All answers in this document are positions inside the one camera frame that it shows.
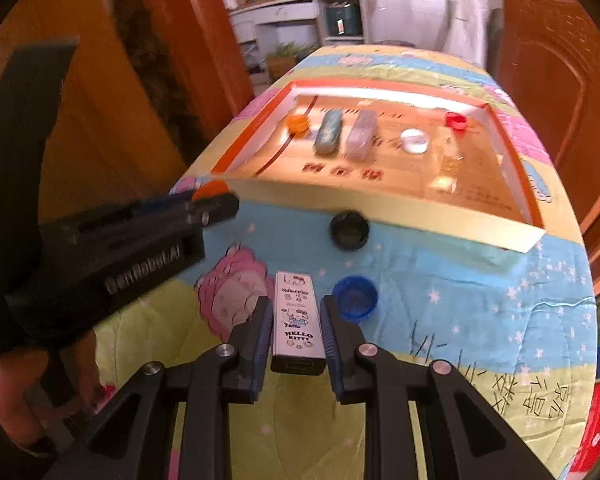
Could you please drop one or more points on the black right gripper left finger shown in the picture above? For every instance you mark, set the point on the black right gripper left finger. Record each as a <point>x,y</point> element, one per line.
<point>132,436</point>

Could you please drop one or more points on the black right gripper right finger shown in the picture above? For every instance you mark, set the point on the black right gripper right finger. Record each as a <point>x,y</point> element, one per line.
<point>420,419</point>

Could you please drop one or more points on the white Hello Kitty lighter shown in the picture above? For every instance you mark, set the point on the white Hello Kitty lighter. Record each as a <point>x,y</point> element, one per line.
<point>297,341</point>

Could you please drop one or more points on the large orange bottle cap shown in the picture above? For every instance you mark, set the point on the large orange bottle cap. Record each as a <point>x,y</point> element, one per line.
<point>210,189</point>

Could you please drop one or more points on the gold YSL lighter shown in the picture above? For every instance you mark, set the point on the gold YSL lighter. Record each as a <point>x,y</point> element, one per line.
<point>450,155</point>

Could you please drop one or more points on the white bottle cap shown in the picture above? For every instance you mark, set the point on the white bottle cap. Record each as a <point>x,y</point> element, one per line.
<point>414,141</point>

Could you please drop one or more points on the small orange bottle cap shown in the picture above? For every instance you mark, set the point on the small orange bottle cap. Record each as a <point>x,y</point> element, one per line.
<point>298,125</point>

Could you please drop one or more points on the patterned translucent lighter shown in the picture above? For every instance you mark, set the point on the patterned translucent lighter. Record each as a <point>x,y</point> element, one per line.
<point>359,141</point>

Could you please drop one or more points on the red bottle cap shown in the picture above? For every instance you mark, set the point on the red bottle cap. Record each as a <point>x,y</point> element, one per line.
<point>455,121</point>

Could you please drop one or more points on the teal floral lighter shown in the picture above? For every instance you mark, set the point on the teal floral lighter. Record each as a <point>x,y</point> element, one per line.
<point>327,139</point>

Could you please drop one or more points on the person's left hand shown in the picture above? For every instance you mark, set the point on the person's left hand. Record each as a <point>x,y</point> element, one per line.
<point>23,422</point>

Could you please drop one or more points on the colourful cartoon quilt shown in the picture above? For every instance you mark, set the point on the colourful cartoon quilt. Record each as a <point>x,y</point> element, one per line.
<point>520,326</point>

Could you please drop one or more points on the red carton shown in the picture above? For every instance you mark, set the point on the red carton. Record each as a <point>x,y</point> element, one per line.
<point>589,451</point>

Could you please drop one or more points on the blue bottle cap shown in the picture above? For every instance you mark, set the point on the blue bottle cap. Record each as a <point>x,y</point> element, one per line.
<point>356,298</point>

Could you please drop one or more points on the black bottle cap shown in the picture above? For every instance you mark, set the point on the black bottle cap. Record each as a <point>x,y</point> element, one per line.
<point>349,230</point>

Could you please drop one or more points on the orange shallow cardboard box tray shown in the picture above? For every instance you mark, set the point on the orange shallow cardboard box tray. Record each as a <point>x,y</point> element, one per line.
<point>490,201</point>

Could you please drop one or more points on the white kitchen counter cabinet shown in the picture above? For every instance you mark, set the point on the white kitchen counter cabinet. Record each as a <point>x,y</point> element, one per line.
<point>262,28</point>

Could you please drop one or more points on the potted green plant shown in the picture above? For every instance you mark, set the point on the potted green plant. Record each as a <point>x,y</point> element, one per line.
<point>283,59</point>

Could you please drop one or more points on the brown wooden door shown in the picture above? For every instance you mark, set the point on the brown wooden door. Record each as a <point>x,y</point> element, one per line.
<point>550,67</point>

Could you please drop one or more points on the dark green air fryer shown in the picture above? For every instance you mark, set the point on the dark green air fryer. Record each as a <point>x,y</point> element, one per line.
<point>343,19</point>

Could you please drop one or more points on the white sack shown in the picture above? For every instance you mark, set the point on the white sack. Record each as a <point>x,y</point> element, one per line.
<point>465,30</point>

